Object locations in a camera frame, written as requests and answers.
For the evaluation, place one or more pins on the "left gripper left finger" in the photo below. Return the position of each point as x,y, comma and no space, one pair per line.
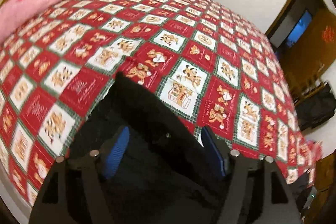
73,191

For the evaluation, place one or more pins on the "black pants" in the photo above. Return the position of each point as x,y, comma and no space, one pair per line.
164,175

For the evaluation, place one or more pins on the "black suitcase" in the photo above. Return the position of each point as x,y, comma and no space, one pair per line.
316,109

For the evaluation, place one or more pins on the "red patterned bed quilt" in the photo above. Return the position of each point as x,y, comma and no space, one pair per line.
209,65

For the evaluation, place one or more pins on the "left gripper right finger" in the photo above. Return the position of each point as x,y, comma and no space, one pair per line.
251,190

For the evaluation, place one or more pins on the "pink pillow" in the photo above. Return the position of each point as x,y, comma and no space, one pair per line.
15,12

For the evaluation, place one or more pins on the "dark wooden cabinet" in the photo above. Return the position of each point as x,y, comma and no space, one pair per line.
321,206

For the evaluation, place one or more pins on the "brown wooden door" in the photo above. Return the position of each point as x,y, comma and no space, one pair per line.
317,43

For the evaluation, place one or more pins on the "wooden chair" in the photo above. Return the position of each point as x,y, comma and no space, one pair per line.
301,90

